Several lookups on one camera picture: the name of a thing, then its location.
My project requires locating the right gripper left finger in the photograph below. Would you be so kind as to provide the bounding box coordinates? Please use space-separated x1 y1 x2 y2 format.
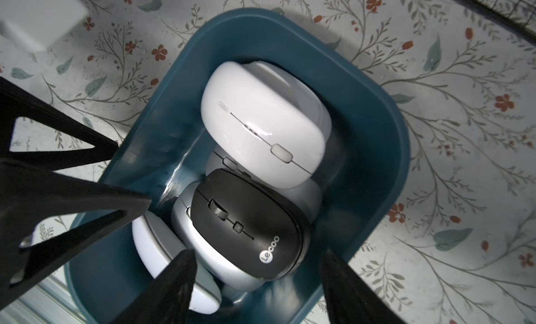
112 249 197 323

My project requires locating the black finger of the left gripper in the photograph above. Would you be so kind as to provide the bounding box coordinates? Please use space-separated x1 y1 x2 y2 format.
1 80 151 299

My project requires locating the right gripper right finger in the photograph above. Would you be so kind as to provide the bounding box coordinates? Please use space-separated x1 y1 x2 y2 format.
320 250 403 323

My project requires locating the silver mouse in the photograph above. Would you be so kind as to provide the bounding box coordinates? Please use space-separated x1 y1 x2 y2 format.
205 145 322 223
171 181 266 292

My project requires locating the black Lecoo mouse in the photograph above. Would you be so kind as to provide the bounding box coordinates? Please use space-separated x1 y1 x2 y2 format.
190 169 311 282

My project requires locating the teal plastic storage box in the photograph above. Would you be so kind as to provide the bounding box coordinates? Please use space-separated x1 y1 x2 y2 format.
63 7 412 324

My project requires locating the white mouse large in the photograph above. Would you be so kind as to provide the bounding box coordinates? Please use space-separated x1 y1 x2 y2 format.
200 61 332 189

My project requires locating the black wire desk organizer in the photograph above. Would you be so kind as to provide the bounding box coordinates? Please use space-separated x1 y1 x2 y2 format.
452 0 535 46

